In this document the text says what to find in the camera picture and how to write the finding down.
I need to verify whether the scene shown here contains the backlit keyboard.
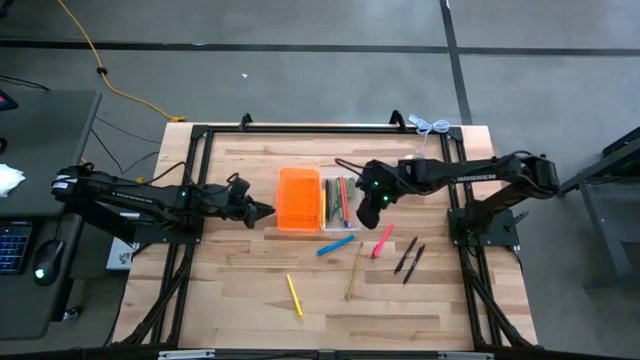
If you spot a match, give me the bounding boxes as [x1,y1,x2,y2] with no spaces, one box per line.
[0,222,34,276]

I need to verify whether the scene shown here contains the pink highlighter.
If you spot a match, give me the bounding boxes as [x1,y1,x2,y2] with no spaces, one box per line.
[370,222,396,260]

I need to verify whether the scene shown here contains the natural wood pencil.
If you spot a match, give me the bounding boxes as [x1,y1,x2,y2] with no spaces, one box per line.
[344,241,365,303]

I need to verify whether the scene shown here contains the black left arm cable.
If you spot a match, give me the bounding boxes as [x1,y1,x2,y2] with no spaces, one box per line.
[142,159,194,187]

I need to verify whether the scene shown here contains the dark device with light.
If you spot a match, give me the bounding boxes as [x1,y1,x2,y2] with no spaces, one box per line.
[0,89,20,113]

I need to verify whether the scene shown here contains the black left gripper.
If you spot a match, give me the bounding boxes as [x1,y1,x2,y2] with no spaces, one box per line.
[209,185,276,230]

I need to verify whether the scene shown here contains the white printed box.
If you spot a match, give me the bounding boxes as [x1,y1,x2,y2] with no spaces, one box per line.
[105,236,140,272]

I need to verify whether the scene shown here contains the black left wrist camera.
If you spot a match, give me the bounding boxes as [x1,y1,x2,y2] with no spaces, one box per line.
[227,172,252,194]

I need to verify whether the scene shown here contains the black computer mouse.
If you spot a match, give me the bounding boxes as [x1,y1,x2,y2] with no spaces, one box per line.
[32,239,67,287]

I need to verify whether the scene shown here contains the black floor cable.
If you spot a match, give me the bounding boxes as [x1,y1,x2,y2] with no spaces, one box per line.
[0,74,51,93]
[89,116,162,177]

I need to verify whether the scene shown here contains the dark grey desk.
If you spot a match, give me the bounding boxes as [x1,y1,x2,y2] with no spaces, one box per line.
[0,89,104,342]

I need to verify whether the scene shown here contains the dark grey side table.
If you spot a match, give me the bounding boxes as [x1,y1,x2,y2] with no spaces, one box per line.
[558,127,640,291]

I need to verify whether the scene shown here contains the white crumpled tissue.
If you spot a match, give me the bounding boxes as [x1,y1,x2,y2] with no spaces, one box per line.
[0,162,27,198]

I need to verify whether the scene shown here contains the black aluminium table frame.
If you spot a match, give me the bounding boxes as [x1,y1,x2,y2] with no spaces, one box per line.
[112,112,540,351]

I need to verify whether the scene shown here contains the pink pen blue tip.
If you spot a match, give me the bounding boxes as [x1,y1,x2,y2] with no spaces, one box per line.
[340,175,351,229]

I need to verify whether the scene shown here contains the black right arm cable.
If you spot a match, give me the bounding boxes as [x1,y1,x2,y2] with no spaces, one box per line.
[333,157,381,176]

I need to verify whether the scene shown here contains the white cord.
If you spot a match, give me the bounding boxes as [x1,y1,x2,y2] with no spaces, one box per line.
[407,113,451,139]

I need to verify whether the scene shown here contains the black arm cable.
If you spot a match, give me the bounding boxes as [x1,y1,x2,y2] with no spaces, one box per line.
[142,159,194,187]
[333,157,381,176]

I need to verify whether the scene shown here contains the silver metal bracket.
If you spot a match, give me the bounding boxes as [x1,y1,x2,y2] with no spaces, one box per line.
[437,351,495,360]
[157,349,217,360]

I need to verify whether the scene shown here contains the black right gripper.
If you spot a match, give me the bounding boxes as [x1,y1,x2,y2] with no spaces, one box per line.
[357,160,401,231]

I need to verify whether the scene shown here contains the green handled scissors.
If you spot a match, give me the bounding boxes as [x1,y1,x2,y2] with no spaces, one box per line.
[329,177,358,229]

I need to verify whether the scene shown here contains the clear plastic box orange lid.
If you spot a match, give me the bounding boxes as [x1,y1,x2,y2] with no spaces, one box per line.
[275,167,361,234]

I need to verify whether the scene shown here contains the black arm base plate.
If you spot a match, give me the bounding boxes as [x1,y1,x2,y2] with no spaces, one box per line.
[447,207,530,250]
[133,219,205,246]

